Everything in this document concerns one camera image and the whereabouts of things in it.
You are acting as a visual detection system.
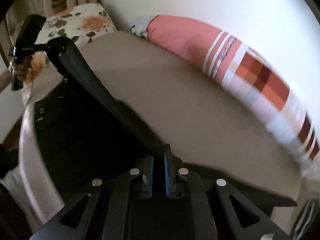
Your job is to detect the black pants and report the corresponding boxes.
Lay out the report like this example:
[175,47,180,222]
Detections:
[34,37,163,203]

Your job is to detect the striped clothing pile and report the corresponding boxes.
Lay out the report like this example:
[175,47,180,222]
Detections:
[290,199,319,239]

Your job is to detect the person's left hand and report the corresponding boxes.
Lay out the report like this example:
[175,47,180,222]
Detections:
[9,56,32,82]

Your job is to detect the beige textured bed sheet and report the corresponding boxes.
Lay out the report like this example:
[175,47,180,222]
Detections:
[2,30,302,228]

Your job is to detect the white floral pillow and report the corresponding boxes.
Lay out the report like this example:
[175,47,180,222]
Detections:
[23,3,117,86]

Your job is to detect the pink checkered long pillow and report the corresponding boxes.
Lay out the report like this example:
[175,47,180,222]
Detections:
[132,15,319,178]

